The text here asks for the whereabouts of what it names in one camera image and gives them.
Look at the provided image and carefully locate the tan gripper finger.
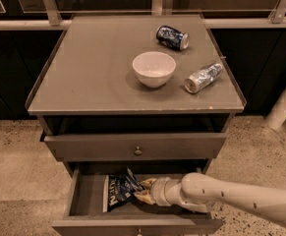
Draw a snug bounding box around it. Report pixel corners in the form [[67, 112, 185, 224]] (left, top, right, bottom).
[[141, 178, 156, 189], [134, 190, 155, 205]]

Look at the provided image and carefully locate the blue chip bag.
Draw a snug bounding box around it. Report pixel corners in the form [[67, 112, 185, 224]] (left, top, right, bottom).
[[103, 168, 145, 212]]

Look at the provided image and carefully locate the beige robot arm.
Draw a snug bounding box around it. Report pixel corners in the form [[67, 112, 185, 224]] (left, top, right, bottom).
[[137, 88, 286, 228]]

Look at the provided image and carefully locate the brass top drawer knob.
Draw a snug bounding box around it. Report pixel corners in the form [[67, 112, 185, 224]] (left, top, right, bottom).
[[134, 147, 143, 156]]

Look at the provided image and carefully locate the brass drawer knob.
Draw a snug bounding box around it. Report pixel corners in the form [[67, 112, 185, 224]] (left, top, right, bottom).
[[137, 230, 143, 236], [134, 147, 143, 156]]

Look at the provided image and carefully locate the brass middle drawer knob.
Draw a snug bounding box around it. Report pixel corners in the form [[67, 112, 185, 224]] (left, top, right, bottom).
[[137, 230, 143, 236]]

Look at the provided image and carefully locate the grey top drawer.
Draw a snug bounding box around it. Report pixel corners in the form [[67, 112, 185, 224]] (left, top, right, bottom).
[[44, 133, 226, 161]]

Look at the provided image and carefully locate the grey open middle drawer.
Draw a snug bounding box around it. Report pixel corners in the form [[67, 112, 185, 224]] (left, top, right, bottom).
[[52, 168, 222, 236]]

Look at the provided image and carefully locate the grey drawer cabinet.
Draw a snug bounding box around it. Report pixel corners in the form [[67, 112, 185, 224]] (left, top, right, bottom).
[[25, 14, 248, 236]]

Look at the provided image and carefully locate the white ceramic bowl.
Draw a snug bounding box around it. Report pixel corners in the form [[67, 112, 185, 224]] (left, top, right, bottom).
[[132, 51, 176, 89]]

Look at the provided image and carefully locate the silver blue soda can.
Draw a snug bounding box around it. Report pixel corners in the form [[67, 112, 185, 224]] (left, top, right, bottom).
[[184, 62, 223, 94]]

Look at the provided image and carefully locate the dark blue soda can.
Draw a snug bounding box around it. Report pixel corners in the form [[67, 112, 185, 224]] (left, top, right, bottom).
[[156, 26, 189, 51]]

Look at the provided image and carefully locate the metal railing frame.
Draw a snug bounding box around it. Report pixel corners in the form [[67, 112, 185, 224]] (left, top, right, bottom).
[[0, 0, 286, 30]]

